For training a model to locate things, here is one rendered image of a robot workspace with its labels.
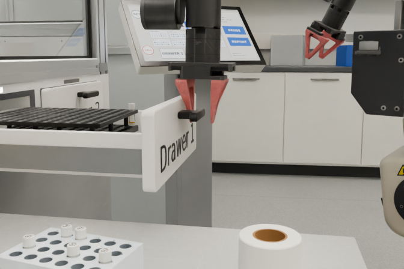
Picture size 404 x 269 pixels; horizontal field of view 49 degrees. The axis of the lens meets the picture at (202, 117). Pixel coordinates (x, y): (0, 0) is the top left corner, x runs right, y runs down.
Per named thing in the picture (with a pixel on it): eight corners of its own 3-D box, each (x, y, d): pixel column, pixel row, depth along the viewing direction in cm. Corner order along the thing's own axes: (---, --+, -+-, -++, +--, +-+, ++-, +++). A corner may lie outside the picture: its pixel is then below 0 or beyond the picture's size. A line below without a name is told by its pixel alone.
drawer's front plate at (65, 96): (103, 120, 124) (102, 81, 122) (50, 140, 95) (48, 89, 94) (97, 120, 124) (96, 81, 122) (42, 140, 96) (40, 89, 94)
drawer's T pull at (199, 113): (205, 116, 75) (205, 107, 75) (196, 122, 68) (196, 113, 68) (184, 115, 76) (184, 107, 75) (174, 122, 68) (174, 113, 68)
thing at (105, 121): (137, 112, 82) (137, 109, 82) (100, 128, 65) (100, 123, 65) (128, 112, 83) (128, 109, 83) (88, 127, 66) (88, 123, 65)
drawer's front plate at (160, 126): (196, 148, 87) (196, 92, 86) (155, 194, 59) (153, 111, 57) (187, 148, 88) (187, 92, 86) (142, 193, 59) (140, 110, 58)
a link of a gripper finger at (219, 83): (187, 119, 78) (187, 65, 77) (228, 120, 77) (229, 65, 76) (178, 125, 72) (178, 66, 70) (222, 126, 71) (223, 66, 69)
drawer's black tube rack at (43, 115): (138, 143, 83) (137, 108, 82) (101, 166, 66) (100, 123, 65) (29, 139, 87) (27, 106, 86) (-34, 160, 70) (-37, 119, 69)
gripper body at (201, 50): (177, 72, 77) (177, 29, 76) (235, 73, 76) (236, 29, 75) (167, 74, 71) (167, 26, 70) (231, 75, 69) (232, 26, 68)
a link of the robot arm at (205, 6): (218, -13, 68) (223, -8, 74) (174, -12, 70) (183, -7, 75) (217, 33, 69) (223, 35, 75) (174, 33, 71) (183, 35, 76)
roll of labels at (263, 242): (241, 284, 47) (241, 248, 47) (235, 255, 54) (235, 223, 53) (307, 284, 47) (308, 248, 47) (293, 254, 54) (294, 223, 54)
